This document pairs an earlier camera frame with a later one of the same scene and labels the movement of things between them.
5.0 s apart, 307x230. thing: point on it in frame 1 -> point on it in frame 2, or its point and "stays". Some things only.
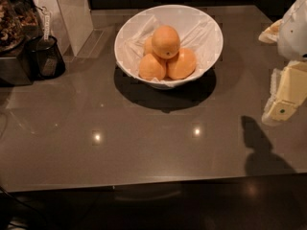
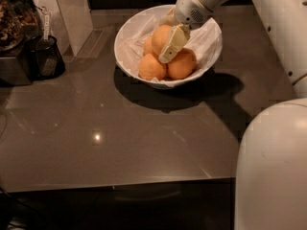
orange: x=165 y=41 stays
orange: x=148 y=46 stays
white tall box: x=66 y=13 stays
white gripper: x=294 y=33 -> x=189 y=11
